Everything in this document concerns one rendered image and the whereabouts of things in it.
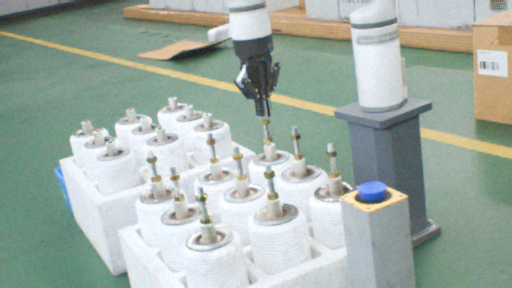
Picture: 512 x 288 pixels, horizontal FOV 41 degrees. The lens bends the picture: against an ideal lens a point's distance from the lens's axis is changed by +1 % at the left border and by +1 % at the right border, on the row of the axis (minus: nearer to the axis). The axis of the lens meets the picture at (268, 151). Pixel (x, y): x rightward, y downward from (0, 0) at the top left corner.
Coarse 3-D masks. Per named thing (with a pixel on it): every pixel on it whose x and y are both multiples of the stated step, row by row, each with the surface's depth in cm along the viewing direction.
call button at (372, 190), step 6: (360, 186) 96; (366, 186) 96; (372, 186) 95; (378, 186) 95; (384, 186) 95; (360, 192) 95; (366, 192) 94; (372, 192) 94; (378, 192) 94; (384, 192) 94; (366, 198) 95; (372, 198) 94; (378, 198) 94
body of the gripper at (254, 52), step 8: (232, 40) 126; (240, 40) 123; (248, 40) 123; (256, 40) 123; (264, 40) 124; (272, 40) 126; (240, 48) 124; (248, 48) 123; (256, 48) 123; (264, 48) 124; (272, 48) 126; (240, 56) 125; (248, 56) 124; (256, 56) 125; (264, 56) 128; (240, 64) 125; (248, 64) 124; (256, 64) 126; (248, 72) 125; (256, 72) 126; (264, 72) 128; (256, 80) 127
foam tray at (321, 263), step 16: (128, 240) 126; (128, 256) 128; (144, 256) 119; (160, 256) 121; (320, 256) 110; (336, 256) 109; (128, 272) 133; (144, 272) 119; (160, 272) 112; (176, 272) 111; (256, 272) 108; (288, 272) 106; (304, 272) 106; (320, 272) 107; (336, 272) 109
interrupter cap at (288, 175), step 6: (288, 168) 127; (312, 168) 126; (318, 168) 125; (282, 174) 125; (288, 174) 125; (294, 174) 125; (312, 174) 123; (318, 174) 122; (288, 180) 122; (294, 180) 121; (300, 180) 121; (306, 180) 121
